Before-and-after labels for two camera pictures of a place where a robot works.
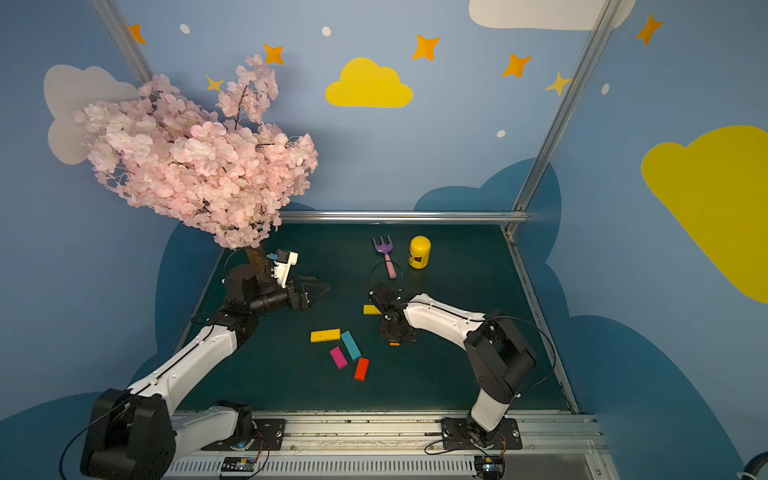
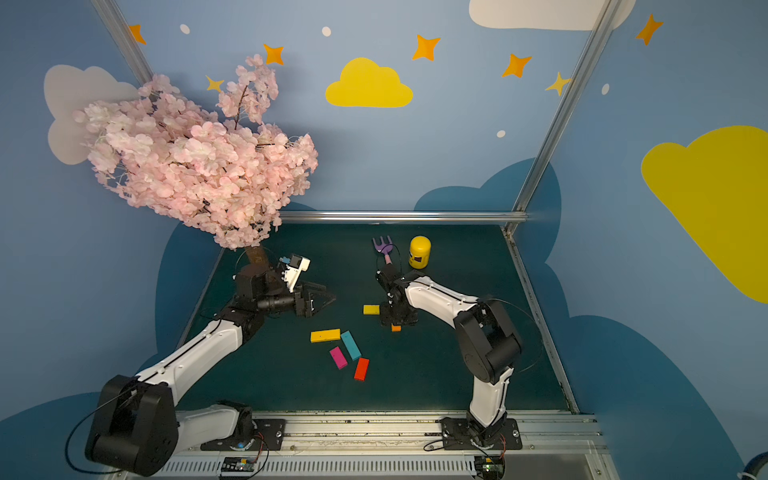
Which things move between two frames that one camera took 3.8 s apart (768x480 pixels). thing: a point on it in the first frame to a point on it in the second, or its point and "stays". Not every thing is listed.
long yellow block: [325, 335] stays
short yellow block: [371, 310] stays
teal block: [353, 348] stays
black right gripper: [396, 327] to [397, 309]
